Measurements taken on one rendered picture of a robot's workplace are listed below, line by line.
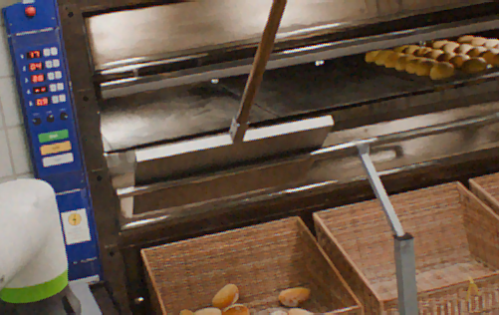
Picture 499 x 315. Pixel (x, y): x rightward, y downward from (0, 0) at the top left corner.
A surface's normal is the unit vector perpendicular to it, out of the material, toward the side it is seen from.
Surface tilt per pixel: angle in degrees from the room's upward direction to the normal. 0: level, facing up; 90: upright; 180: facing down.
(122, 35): 70
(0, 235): 55
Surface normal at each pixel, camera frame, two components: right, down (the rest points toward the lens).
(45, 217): 0.94, -0.09
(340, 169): 0.16, -0.12
